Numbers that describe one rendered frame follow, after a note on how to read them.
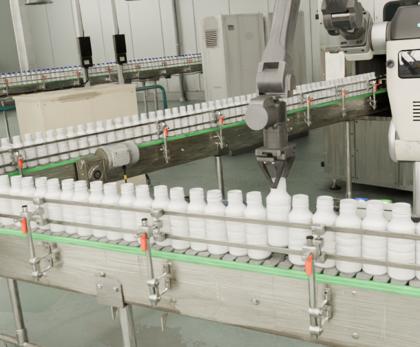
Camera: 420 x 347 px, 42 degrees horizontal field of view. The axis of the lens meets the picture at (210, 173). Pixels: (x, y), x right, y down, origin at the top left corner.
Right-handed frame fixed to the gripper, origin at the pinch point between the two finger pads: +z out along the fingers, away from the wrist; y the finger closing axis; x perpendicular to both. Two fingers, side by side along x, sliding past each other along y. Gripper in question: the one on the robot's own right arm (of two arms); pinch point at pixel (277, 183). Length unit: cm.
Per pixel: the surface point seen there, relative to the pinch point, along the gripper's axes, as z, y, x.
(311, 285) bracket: 19.8, 11.4, 12.3
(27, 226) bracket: 15, 11, -77
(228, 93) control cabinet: 14, -531, -300
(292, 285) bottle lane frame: 23.3, 5.6, 5.4
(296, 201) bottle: 3.2, 3.0, 6.0
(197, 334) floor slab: 116, -110, -98
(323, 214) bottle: 6.0, 2.4, 12.4
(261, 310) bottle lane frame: 31.6, 5.3, -3.0
